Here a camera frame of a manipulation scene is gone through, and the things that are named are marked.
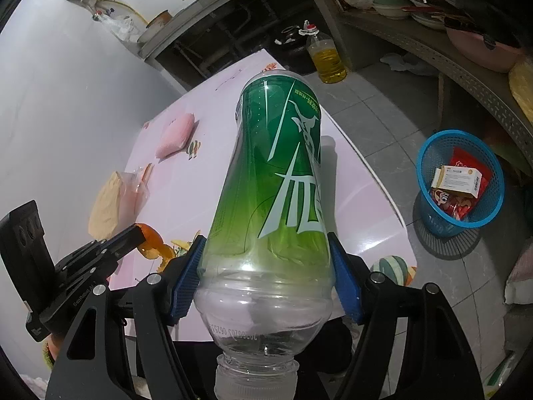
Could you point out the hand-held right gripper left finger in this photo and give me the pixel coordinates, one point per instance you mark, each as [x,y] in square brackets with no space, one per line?
[187,283]

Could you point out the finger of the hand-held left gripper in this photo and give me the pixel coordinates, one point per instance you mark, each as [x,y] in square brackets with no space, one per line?
[123,239]

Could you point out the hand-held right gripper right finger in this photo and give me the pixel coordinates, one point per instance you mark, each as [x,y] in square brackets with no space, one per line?
[345,287]

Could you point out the orange peel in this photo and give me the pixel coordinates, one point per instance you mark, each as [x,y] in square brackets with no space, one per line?
[155,243]

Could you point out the clear plastic bag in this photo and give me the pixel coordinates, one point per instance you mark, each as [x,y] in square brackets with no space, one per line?
[112,200]

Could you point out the blue plastic basket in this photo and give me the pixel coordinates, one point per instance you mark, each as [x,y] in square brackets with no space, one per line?
[433,221]

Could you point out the green plastic bottle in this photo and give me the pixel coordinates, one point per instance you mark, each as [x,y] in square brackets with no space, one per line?
[270,175]

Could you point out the red snack bag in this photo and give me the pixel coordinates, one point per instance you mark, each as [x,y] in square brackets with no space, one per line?
[464,159]

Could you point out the pink plastic packet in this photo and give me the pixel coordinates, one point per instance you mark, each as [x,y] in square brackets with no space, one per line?
[175,135]

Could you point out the small beige box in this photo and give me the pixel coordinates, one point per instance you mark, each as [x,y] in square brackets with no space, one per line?
[454,180]

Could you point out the green white package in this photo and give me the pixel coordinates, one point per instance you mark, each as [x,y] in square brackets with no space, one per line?
[504,379]

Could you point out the brown bowl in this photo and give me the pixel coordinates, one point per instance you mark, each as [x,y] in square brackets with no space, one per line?
[158,20]

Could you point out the cooking oil bottle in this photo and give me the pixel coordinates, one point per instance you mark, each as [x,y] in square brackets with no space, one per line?
[329,62]

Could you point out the concrete counter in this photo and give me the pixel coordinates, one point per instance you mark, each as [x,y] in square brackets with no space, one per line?
[187,21]

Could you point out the white cloth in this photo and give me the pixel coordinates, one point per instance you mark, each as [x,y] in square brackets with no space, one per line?
[404,61]

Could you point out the grey perforated shelf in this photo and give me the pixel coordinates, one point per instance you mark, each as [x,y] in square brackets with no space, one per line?
[437,54]

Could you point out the yellow food bag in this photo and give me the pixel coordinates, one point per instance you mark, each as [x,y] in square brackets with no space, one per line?
[522,87]

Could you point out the pink basin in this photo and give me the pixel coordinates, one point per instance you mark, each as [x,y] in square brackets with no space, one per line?
[483,54]

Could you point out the stack of plates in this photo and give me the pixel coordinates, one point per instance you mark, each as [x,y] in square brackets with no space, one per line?
[429,21]

